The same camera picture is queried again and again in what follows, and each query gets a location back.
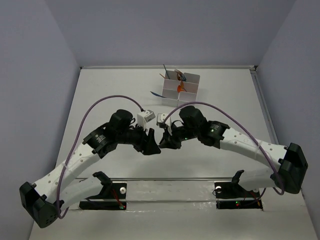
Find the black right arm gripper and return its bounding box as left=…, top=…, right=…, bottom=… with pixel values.
left=159, top=121, right=199, bottom=150

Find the orange plastic spoon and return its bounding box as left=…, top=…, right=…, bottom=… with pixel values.
left=176, top=85, right=187, bottom=93

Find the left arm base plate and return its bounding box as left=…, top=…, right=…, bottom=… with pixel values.
left=78, top=171, right=127, bottom=211

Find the dark blue fork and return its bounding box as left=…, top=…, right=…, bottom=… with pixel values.
left=181, top=73, right=187, bottom=82

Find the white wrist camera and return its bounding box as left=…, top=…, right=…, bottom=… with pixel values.
left=156, top=113, right=172, bottom=135
left=136, top=110, right=156, bottom=130

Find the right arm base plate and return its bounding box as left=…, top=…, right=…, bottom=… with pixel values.
left=212, top=170, right=263, bottom=210

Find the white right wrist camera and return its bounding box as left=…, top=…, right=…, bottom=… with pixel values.
left=156, top=113, right=172, bottom=135

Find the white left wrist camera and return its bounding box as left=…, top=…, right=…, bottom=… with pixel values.
left=136, top=110, right=156, bottom=130

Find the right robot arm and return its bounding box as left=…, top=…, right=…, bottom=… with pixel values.
left=137, top=105, right=308, bottom=196

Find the blue utensil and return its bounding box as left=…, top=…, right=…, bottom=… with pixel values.
left=150, top=91, right=166, bottom=99

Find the left white organizer box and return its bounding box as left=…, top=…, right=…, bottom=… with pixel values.
left=161, top=69, right=180, bottom=107

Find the white organizer box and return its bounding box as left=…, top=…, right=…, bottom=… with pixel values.
left=178, top=72, right=200, bottom=105
left=161, top=69, right=180, bottom=107

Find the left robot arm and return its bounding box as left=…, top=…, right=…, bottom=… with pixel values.
left=19, top=109, right=160, bottom=229

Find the right white organizer box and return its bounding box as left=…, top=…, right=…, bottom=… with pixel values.
left=178, top=72, right=200, bottom=105

